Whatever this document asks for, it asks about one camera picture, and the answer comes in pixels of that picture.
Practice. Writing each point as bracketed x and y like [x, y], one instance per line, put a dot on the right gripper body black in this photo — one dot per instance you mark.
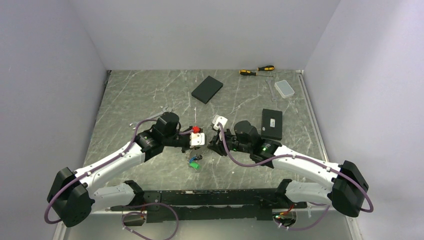
[231, 141]

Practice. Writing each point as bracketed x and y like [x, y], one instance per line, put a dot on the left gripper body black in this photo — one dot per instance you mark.
[180, 140]

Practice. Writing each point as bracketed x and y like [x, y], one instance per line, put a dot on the blue key tag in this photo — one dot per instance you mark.
[195, 158]

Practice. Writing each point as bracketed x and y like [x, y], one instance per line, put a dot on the key bunch with rings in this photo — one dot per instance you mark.
[193, 152]

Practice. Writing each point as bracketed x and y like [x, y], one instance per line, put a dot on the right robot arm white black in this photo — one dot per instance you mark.
[341, 186]

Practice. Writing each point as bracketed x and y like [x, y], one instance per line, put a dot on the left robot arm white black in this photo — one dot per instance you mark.
[75, 194]

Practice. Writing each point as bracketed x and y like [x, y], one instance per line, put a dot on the green key tag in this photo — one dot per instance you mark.
[194, 165]

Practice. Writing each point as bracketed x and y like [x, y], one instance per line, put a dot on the large silver wrench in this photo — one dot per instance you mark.
[163, 110]

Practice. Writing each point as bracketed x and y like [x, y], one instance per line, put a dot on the black flat box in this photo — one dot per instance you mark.
[207, 89]

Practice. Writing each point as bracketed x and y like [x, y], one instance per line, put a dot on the yellow black screwdriver front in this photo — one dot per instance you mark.
[245, 72]

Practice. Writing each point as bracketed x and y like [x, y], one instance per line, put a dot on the clear plastic box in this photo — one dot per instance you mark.
[284, 89]

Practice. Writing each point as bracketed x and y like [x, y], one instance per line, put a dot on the orange black screwdriver rear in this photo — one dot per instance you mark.
[267, 68]

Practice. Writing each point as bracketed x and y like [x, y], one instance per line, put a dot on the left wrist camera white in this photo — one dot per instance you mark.
[197, 137]

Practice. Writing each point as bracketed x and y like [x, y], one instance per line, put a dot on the black network switch box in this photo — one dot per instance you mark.
[272, 124]

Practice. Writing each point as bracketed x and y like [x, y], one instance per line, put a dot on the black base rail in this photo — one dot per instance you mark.
[257, 203]

